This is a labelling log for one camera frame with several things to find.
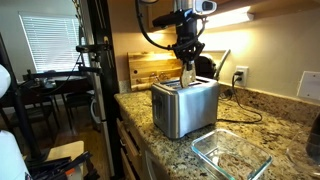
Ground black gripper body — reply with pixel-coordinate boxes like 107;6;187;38
175;16;200;48

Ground brown bread slice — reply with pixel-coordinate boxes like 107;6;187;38
179;60;198;89

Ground stainless steel two-slot toaster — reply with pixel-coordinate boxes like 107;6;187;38
150;75;221;140

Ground black panini grill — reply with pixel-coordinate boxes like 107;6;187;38
194;49;232;82

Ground wooden cutting board with hole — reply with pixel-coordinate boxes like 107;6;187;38
126;51;184;84

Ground small wooden cutting board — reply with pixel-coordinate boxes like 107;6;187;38
129;66;184;93

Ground bright fluorescent light strip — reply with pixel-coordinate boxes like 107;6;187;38
196;5;255;32

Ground clear glass baking dish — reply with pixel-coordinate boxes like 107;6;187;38
190;128;274;180

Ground wooden drawer cabinet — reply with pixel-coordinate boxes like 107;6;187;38
114;116;145;180

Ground dark dining chair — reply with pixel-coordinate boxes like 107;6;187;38
62;90;97;132
24;96;62;141

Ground dark dining table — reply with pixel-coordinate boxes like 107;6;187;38
0;76;95;108

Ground white window blinds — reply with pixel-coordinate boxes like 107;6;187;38
18;12;91;74

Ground clear measuring cup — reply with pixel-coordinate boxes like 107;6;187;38
285;131;320;179

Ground black bottle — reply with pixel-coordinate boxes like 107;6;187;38
305;111;320;164

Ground light wooden stool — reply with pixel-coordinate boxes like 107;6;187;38
45;140;85;165

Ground black clamp tools pile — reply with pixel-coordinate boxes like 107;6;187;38
25;150;101;180

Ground black diagonal stand bar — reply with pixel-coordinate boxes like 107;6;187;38
0;33;43;162

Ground black power cord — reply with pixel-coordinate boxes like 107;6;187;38
216;70;264;124

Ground bundled black cord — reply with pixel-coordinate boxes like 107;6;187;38
218;87;235;102

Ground white wall outlet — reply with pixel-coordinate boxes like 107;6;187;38
234;65;250;88

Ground black vertical post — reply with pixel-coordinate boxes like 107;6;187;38
87;0;125;178

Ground black stereo camera bar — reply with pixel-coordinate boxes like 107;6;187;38
75;43;113;54

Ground curved silver appliance handle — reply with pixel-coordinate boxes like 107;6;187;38
144;149;158;180

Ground white blank wall plate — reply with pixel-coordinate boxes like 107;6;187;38
296;70;320;102

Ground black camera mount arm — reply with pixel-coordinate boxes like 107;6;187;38
25;65;103;82

